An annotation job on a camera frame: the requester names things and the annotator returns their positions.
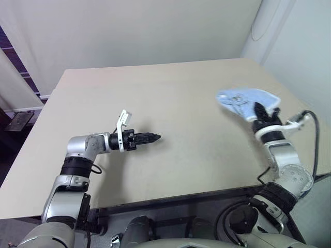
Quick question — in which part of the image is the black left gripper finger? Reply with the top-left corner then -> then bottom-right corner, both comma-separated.
135,137 -> 159,145
135,132 -> 162,140

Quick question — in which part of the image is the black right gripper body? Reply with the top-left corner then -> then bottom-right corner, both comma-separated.
252,114 -> 283,133

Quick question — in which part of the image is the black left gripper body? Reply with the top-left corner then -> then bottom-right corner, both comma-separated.
121,130 -> 138,152

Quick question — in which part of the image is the light blue cloth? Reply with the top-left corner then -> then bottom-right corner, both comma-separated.
215,87 -> 281,122

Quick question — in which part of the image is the dark rounded shape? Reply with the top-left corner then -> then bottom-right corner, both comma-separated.
121,215 -> 156,246

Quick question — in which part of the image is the dark box on floor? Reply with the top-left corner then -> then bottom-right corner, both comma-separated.
4,112 -> 36,133

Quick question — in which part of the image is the grey robot torso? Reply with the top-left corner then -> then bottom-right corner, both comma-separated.
141,236 -> 248,248

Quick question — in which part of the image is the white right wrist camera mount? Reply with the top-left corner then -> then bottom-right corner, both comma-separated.
254,113 -> 311,138

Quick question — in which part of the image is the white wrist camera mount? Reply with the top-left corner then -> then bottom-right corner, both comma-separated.
115,109 -> 133,153
254,113 -> 311,138

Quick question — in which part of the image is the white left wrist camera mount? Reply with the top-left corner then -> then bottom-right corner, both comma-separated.
115,109 -> 133,153

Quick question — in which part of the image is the black table frame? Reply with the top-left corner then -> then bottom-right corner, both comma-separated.
87,173 -> 331,235

